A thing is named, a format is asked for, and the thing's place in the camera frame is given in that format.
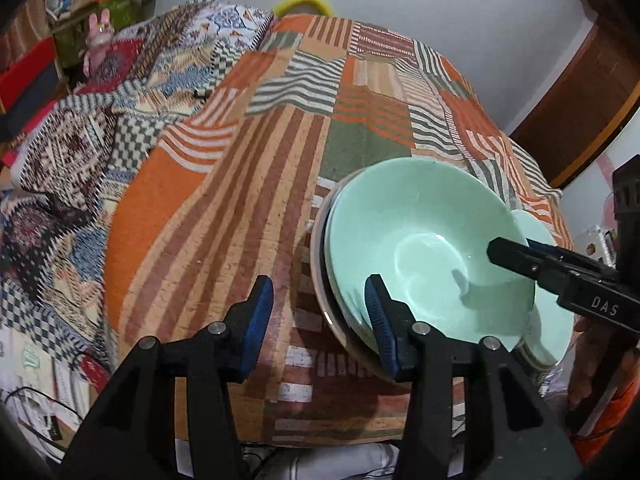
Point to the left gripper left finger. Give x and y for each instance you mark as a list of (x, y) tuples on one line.
[(129, 432)]

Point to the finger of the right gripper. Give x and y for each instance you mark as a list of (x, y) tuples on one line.
[(536, 261)]

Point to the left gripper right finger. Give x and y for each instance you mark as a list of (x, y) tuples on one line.
[(510, 432)]

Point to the mint green plate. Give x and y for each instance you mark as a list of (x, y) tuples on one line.
[(550, 327)]

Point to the mint green bowl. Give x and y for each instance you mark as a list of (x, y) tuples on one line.
[(425, 227)]

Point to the pink beige bowl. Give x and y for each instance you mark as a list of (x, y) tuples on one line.
[(327, 301)]

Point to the person's right hand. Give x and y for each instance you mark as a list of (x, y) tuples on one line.
[(590, 348)]

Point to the brown wooden door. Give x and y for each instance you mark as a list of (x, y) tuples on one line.
[(586, 107)]

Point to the orange striped patchwork blanket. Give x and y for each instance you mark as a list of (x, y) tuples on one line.
[(232, 193)]

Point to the patterned geometric quilt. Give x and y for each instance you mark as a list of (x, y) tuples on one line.
[(76, 164)]

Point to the red box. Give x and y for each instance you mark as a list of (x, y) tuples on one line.
[(34, 71)]

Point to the pink rabbit toy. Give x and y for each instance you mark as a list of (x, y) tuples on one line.
[(98, 41)]

